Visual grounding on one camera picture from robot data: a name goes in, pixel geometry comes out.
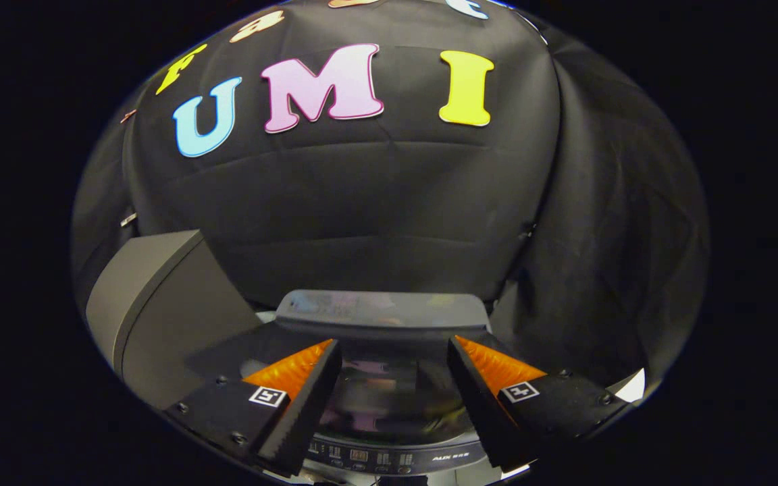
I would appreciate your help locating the grey washing machine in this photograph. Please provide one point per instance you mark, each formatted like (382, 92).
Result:
(396, 455)

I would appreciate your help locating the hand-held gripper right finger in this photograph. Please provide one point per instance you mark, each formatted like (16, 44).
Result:
(480, 412)

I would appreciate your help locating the copper-coloured clip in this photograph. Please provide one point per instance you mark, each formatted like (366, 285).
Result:
(127, 116)

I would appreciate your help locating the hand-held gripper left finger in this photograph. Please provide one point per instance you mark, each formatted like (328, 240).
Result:
(308, 412)

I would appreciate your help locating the grey cabinet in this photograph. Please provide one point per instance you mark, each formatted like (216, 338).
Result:
(159, 304)

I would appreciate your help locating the silver clip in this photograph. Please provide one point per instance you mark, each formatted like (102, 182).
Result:
(128, 219)

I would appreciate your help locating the black backdrop cloth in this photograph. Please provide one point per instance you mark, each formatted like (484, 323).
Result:
(362, 202)

